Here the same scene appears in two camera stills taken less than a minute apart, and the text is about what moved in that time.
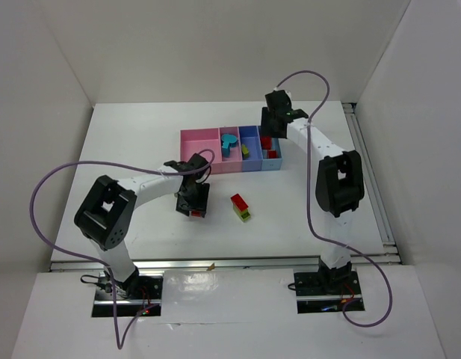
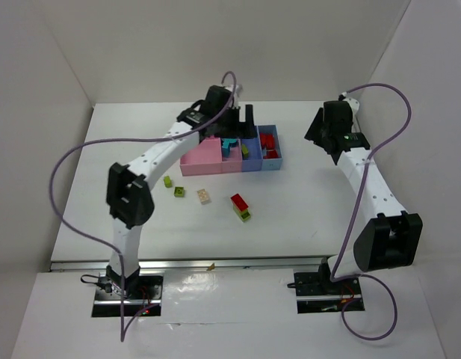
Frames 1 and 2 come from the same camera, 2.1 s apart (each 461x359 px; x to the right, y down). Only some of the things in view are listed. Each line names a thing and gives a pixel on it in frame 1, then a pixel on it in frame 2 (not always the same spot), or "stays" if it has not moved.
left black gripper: (193, 204) to (237, 125)
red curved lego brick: (239, 202) stays
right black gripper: (270, 127) to (317, 131)
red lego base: (266, 142) stays
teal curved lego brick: (226, 139) stays
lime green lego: (245, 151) stays
